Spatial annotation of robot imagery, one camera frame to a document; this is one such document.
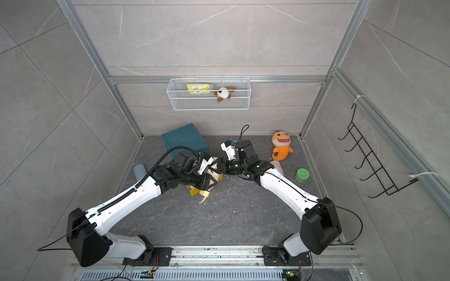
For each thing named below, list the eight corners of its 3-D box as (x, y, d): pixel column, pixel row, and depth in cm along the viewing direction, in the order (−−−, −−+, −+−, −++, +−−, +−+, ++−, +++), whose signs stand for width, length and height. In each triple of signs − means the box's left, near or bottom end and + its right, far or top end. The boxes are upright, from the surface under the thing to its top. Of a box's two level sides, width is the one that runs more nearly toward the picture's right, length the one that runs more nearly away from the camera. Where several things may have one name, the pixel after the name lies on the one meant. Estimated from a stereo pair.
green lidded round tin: (296, 182, 99) (299, 177, 95) (294, 172, 104) (296, 167, 99) (307, 182, 99) (310, 177, 95) (304, 172, 104) (307, 167, 99)
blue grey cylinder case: (137, 180, 100) (135, 178, 98) (134, 169, 105) (132, 166, 103) (148, 176, 102) (146, 173, 100) (144, 165, 107) (142, 162, 105)
